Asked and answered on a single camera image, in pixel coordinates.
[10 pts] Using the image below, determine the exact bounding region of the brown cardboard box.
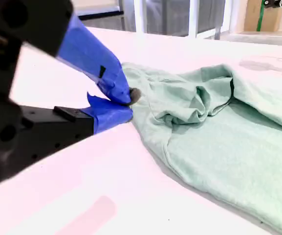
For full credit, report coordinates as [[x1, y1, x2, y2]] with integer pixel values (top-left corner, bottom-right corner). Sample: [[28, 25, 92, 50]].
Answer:
[[243, 0, 282, 32]]

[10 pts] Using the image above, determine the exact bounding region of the green pole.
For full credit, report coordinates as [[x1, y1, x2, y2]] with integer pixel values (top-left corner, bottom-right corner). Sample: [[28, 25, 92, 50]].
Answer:
[[256, 0, 266, 32]]

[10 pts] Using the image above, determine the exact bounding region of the pale green T-shirt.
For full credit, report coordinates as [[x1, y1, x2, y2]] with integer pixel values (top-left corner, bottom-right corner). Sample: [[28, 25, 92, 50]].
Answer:
[[120, 62, 282, 235]]

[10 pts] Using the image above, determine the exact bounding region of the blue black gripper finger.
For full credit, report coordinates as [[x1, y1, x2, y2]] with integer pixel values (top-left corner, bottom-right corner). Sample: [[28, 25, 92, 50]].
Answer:
[[21, 91, 134, 160], [0, 0, 142, 107]]

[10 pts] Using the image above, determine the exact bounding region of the black device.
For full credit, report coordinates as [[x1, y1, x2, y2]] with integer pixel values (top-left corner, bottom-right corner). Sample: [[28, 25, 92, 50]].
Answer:
[[263, 0, 282, 9]]

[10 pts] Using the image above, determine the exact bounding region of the white shelf frame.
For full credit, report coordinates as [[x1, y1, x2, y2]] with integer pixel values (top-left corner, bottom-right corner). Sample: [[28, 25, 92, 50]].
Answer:
[[132, 0, 232, 40]]

